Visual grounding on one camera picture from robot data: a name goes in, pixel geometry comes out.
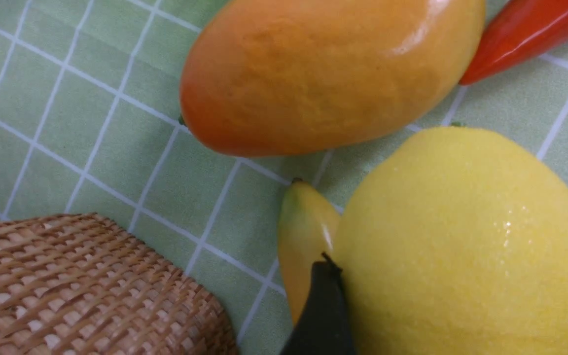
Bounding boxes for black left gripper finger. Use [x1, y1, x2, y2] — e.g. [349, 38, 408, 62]
[280, 252, 357, 355]

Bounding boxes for yellow toy banana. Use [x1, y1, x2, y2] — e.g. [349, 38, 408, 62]
[277, 178, 340, 325]

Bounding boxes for yellow toy lemon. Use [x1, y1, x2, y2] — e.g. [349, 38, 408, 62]
[331, 127, 568, 355]

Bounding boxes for orange toy mango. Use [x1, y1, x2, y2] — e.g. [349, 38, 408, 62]
[179, 0, 486, 157]

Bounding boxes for orange toy carrot green leaves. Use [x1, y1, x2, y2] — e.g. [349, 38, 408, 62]
[459, 0, 568, 86]

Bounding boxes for woven wicker basket green lining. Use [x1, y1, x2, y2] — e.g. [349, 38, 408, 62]
[0, 213, 239, 355]

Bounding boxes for green checkered tablecloth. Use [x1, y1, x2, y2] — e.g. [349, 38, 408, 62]
[0, 0, 568, 355]

